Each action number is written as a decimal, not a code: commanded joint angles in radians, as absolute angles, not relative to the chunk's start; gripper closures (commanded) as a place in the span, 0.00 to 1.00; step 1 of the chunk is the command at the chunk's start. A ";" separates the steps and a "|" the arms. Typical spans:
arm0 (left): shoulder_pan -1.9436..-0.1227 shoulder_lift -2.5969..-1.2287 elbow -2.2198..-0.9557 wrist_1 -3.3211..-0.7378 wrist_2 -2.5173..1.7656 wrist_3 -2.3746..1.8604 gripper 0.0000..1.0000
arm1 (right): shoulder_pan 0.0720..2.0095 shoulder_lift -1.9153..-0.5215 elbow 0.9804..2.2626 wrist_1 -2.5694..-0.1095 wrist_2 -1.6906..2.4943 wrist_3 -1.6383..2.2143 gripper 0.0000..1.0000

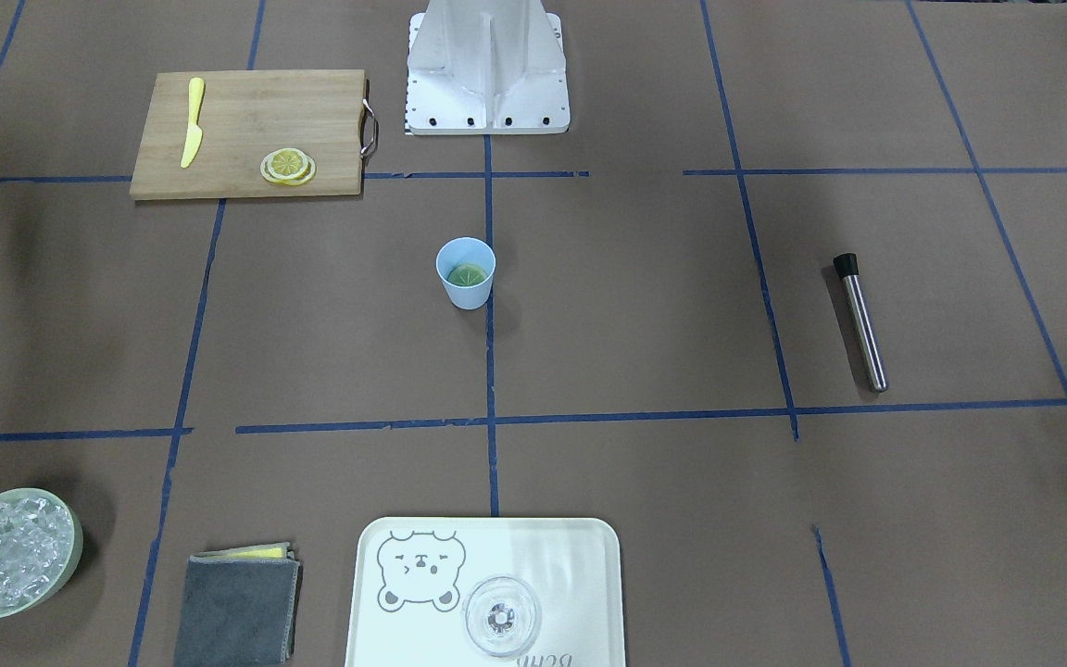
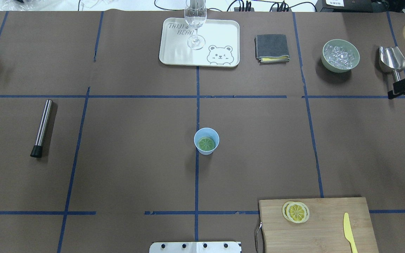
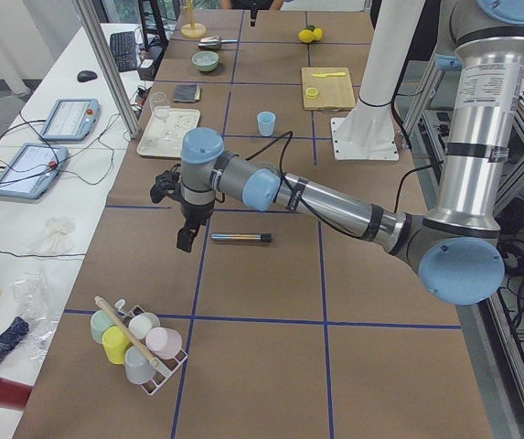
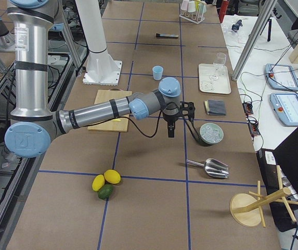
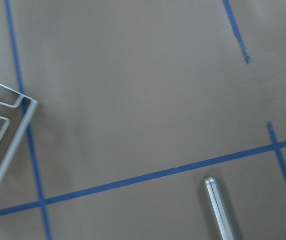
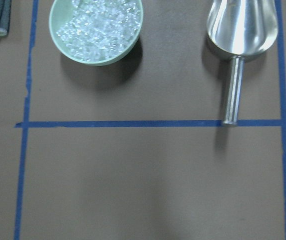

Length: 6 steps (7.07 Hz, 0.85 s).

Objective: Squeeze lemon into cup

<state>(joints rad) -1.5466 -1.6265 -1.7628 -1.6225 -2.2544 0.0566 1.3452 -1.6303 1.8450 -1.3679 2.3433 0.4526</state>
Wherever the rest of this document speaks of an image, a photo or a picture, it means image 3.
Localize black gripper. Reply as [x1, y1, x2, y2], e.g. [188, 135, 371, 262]
[176, 200, 214, 253]

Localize steel muddler black tip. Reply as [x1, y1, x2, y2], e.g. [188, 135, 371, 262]
[211, 233, 273, 243]

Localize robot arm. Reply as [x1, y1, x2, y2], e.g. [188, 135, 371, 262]
[173, 1, 524, 305]

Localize yellow lemon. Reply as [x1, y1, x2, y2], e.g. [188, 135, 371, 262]
[313, 27, 324, 42]
[298, 28, 315, 44]

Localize white plastic cup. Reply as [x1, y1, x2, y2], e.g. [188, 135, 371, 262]
[128, 312, 160, 340]

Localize lemon slices on board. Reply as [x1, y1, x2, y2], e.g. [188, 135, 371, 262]
[305, 87, 319, 100]

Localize pale pink plastic cup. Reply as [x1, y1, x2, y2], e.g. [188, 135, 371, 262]
[145, 327, 182, 359]

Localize light blue plastic cup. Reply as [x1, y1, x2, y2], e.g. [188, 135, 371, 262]
[256, 111, 276, 137]

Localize pale green plastic cup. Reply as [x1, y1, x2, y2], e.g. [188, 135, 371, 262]
[90, 309, 114, 344]

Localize yellow plastic cup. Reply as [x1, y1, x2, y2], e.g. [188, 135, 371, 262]
[102, 326, 131, 365]

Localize grey plastic cup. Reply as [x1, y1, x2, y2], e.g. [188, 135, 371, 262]
[124, 346, 155, 385]

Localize steel ice scoop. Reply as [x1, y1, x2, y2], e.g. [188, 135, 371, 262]
[198, 36, 239, 51]

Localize wooden mug tree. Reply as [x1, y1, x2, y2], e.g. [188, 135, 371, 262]
[180, 0, 207, 38]

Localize green bowl of ice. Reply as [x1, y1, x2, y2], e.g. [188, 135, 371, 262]
[191, 50, 219, 73]

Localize yellow plastic knife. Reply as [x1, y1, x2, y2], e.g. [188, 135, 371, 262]
[310, 71, 348, 79]

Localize cream bear tray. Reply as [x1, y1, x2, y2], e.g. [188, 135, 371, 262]
[136, 108, 200, 158]

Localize grey folded cloth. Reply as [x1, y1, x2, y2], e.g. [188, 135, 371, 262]
[173, 83, 201, 103]

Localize wooden cutting board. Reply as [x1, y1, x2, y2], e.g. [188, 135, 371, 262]
[301, 67, 356, 111]

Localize clear wine glass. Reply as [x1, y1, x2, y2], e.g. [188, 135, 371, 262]
[149, 91, 171, 121]

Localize black keyboard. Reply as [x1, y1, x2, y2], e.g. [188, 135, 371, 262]
[109, 31, 138, 72]

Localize blue teach pendant far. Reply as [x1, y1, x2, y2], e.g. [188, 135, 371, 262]
[39, 99, 101, 142]

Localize blue teach pendant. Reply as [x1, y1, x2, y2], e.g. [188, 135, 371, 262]
[39, 99, 101, 142]
[0, 144, 69, 199]

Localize blue teach pendant near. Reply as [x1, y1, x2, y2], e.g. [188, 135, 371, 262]
[0, 144, 69, 199]

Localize black computer mouse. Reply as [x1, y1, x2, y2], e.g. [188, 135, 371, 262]
[77, 70, 98, 83]

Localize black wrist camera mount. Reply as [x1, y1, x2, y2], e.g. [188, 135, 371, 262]
[149, 169, 182, 204]

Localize wooden rack handle rod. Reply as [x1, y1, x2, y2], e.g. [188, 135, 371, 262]
[94, 295, 158, 369]

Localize white wire cup rack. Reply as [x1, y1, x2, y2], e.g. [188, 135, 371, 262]
[114, 299, 187, 395]

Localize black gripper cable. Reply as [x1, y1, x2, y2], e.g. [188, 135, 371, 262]
[242, 131, 294, 184]

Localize aluminium frame post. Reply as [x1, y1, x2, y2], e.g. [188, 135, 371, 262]
[72, 0, 140, 139]

